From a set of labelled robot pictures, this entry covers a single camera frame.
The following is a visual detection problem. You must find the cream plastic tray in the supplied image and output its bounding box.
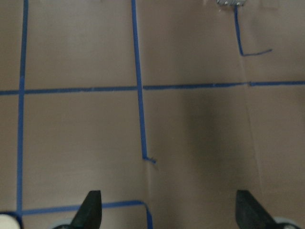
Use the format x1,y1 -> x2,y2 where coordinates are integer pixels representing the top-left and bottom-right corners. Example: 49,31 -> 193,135
0,214 -> 20,229

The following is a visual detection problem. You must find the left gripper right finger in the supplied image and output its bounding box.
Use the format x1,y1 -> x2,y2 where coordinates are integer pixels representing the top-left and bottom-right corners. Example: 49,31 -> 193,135
235,190 -> 277,229

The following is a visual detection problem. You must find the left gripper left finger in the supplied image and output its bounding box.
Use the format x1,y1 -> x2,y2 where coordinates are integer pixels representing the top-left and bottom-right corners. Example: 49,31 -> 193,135
71,190 -> 102,229

